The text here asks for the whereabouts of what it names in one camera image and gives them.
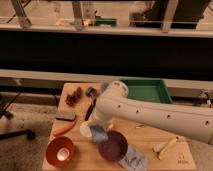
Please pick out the blue sponge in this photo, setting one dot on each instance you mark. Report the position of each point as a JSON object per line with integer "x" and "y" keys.
{"x": 98, "y": 134}

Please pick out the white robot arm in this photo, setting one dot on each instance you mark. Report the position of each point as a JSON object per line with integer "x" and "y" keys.
{"x": 188, "y": 121}

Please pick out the white paper cup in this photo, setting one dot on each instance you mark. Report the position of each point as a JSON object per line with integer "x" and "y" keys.
{"x": 85, "y": 130}

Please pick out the brown grape bunch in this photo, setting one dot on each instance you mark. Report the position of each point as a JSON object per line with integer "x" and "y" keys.
{"x": 74, "y": 98}

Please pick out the green plastic tray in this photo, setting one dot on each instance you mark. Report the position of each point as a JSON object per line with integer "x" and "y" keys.
{"x": 150, "y": 90}

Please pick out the grey rectangular block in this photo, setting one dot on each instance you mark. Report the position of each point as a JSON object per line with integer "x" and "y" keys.
{"x": 66, "y": 116}

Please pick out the orange carrot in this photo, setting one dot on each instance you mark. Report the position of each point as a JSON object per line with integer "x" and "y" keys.
{"x": 65, "y": 129}

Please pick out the purple bowl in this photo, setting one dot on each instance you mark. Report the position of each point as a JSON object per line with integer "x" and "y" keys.
{"x": 115, "y": 148}

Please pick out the clear plastic bag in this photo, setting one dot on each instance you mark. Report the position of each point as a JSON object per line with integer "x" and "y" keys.
{"x": 134, "y": 160}

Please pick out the red bowl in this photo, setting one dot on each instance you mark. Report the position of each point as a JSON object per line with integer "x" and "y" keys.
{"x": 59, "y": 151}

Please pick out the black chair base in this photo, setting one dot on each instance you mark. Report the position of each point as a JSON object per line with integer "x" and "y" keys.
{"x": 11, "y": 129}

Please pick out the black handled brush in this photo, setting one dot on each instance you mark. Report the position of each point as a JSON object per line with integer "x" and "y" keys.
{"x": 92, "y": 93}

